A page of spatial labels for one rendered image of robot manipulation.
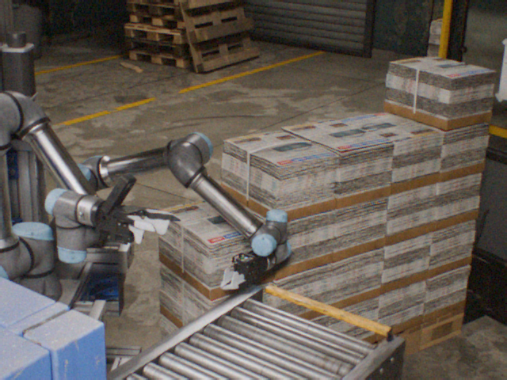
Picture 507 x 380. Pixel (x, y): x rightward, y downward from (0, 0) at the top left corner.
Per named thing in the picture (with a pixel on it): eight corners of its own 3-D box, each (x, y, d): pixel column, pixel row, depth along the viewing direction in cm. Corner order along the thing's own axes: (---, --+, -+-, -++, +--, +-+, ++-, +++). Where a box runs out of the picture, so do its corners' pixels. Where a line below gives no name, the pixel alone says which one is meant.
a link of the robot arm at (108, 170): (62, 169, 291) (195, 138, 271) (82, 157, 304) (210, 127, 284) (74, 200, 294) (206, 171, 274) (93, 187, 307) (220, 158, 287)
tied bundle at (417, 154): (329, 169, 356) (333, 119, 348) (377, 159, 372) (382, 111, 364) (390, 196, 327) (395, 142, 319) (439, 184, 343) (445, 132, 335)
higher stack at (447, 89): (363, 316, 401) (385, 60, 355) (405, 300, 418) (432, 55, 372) (419, 351, 372) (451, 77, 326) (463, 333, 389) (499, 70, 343)
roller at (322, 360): (216, 332, 242) (225, 319, 244) (353, 389, 216) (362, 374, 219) (211, 323, 238) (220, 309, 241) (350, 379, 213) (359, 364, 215)
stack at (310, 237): (158, 390, 338) (156, 207, 308) (364, 316, 402) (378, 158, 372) (207, 440, 309) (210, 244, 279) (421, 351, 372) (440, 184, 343)
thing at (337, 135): (280, 129, 333) (280, 127, 332) (333, 119, 348) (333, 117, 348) (338, 153, 305) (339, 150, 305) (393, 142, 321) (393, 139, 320)
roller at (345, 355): (230, 324, 247) (238, 310, 249) (365, 378, 222) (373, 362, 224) (224, 315, 243) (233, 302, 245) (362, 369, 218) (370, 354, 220)
